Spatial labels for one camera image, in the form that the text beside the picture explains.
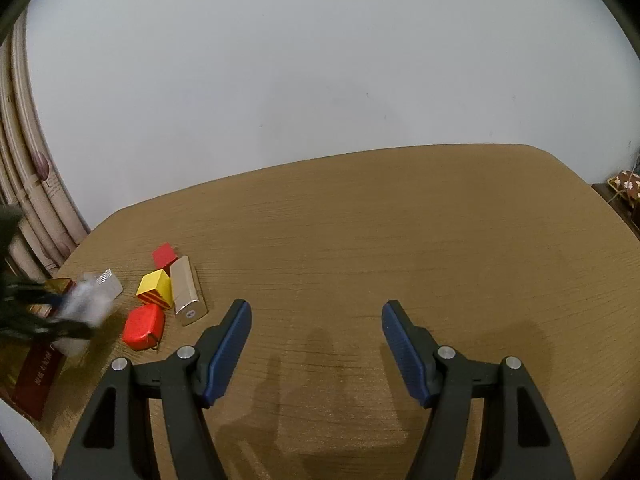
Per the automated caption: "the clear plastic box blue label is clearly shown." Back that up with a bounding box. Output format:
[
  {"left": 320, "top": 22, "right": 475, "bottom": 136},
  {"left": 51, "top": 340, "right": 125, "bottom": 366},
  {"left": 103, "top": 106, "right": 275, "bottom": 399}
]
[{"left": 50, "top": 274, "right": 113, "bottom": 356}]

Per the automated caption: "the red rounded square box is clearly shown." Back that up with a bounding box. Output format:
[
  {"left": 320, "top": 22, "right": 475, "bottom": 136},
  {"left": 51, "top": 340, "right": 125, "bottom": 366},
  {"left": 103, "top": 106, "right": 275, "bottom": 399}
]
[{"left": 122, "top": 304, "right": 167, "bottom": 351}]

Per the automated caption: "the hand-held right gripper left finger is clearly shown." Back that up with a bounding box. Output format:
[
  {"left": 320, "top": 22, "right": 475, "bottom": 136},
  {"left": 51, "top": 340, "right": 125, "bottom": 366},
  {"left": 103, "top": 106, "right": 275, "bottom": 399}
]
[{"left": 52, "top": 299, "right": 252, "bottom": 480}]

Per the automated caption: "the red tin box gold interior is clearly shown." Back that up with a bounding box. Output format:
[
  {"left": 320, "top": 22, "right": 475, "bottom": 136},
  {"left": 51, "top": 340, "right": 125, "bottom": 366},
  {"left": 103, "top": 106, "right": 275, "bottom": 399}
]
[{"left": 0, "top": 276, "right": 78, "bottom": 422}]

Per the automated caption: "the small red cube box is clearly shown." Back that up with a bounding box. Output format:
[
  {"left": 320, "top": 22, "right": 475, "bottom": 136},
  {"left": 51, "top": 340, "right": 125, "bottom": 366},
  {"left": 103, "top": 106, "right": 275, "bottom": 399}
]
[{"left": 151, "top": 243, "right": 179, "bottom": 271}]

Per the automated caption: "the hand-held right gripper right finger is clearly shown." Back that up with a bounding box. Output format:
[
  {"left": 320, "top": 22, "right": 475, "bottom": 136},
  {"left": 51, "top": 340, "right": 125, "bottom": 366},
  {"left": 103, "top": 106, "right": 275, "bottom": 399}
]
[{"left": 381, "top": 300, "right": 573, "bottom": 480}]

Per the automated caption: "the brown wood-grain tablecloth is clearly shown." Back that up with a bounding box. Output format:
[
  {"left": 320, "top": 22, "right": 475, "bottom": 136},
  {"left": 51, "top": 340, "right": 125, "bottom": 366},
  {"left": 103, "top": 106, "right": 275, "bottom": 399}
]
[{"left": 30, "top": 144, "right": 640, "bottom": 480}]

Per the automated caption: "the silver ribbed lighter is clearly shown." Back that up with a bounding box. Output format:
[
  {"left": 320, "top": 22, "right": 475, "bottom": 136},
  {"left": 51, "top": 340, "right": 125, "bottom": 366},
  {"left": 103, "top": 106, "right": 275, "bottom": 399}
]
[{"left": 94, "top": 268, "right": 124, "bottom": 301}]

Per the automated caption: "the beige patterned curtain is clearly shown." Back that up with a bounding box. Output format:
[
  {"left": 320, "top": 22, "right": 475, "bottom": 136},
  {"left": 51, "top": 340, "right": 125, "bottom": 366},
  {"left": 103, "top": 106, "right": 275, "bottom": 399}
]
[{"left": 0, "top": 15, "right": 91, "bottom": 281}]

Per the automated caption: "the white smooth object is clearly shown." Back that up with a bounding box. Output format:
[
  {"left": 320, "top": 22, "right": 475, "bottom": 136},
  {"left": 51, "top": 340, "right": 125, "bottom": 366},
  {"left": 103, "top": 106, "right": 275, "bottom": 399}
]
[{"left": 0, "top": 395, "right": 55, "bottom": 480}]

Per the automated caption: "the dark wooden furniture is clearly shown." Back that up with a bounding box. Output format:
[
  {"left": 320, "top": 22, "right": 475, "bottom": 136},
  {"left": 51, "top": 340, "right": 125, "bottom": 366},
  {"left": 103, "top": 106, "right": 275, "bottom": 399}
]
[{"left": 591, "top": 182, "right": 640, "bottom": 241}]

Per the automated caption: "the yellow red striped cube box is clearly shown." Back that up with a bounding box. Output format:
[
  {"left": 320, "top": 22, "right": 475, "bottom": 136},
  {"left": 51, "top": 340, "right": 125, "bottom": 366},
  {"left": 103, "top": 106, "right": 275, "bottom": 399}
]
[{"left": 136, "top": 269, "right": 173, "bottom": 309}]

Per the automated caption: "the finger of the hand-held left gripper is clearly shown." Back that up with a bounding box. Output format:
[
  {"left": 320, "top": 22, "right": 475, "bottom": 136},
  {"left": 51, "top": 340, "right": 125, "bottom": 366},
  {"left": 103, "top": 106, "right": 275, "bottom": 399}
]
[
  {"left": 0, "top": 316, "right": 95, "bottom": 342},
  {"left": 0, "top": 280, "right": 68, "bottom": 308}
]

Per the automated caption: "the brown floral cushion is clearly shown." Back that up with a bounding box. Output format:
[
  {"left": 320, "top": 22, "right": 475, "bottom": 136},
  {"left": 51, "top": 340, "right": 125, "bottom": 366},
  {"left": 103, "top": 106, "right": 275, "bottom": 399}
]
[{"left": 606, "top": 170, "right": 640, "bottom": 211}]

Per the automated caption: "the silver rectangular tin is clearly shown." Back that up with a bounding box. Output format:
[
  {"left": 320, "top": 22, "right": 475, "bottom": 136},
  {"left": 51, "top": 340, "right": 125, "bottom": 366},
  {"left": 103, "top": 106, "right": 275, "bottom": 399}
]
[{"left": 170, "top": 255, "right": 208, "bottom": 322}]

